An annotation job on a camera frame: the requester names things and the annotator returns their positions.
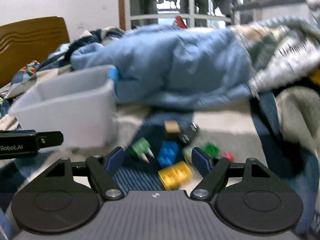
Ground tan toy tank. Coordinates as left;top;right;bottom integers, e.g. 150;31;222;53
183;146;193;164

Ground blue white plaid blanket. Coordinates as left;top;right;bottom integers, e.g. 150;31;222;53
0;27;320;240

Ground brown wooden headboard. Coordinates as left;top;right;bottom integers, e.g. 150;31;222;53
1;16;69;87

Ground black toy car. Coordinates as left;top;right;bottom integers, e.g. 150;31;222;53
178;122;200;145

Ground green toy with white cones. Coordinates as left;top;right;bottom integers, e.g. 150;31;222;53
129;138;155;163

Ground colourful patterned pillow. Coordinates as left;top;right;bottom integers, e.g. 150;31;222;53
10;61;40;86

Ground red wooden cube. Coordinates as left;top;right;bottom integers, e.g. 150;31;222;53
220;152;235;162

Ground window with white frame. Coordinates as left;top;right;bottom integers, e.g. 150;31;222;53
119;0;255;30

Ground yellow cloth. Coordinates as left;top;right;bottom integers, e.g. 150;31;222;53
308;69;320;86

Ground grey white fleece blanket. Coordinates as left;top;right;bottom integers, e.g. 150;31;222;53
276;86;319;157

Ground dark wooden cube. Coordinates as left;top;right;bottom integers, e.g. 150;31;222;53
164;121;180;141

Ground yellow two-cell toy brick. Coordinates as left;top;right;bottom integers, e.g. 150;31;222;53
158;161;193;190

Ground white plastic storage bin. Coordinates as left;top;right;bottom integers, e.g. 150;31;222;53
9;65;118;148

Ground blue two-cell toy brick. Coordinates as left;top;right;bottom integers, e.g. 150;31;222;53
157;141;179;168

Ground green square toy brick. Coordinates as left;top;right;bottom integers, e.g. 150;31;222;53
201;143;221;158

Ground grey padded bed rail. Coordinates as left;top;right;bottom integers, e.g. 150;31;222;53
232;0;306;12

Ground light blue quilted duvet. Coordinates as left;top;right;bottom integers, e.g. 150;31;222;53
71;25;252;110

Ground white printed quilt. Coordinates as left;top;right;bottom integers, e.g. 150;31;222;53
231;16;319;95

